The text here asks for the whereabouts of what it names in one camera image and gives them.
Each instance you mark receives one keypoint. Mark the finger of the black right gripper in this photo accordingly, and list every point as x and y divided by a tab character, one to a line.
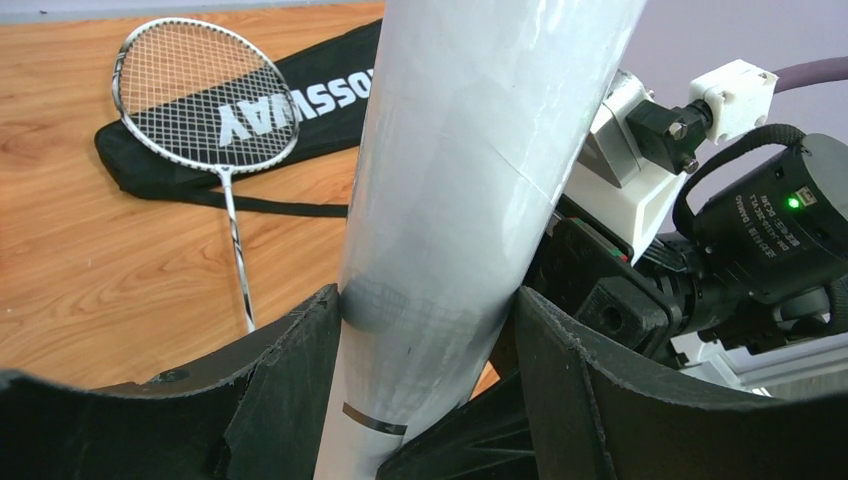
487	438

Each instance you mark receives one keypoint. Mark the black racket bag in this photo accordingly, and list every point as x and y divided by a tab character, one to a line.
330	83

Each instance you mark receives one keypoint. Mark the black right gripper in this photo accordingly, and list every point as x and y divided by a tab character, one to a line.
585	275

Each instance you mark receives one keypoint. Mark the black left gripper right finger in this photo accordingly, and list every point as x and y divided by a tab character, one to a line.
598	410

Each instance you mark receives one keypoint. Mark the white racket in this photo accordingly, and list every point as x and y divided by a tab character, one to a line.
206	98

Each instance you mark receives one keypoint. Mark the white shuttlecock tube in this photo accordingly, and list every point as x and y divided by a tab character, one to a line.
477	112

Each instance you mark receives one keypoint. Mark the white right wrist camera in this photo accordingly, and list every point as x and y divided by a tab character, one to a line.
638	153

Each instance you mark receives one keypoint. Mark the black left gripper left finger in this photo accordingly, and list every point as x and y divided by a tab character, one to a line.
254	409

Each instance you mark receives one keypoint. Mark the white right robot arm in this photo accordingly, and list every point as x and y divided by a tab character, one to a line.
762	265

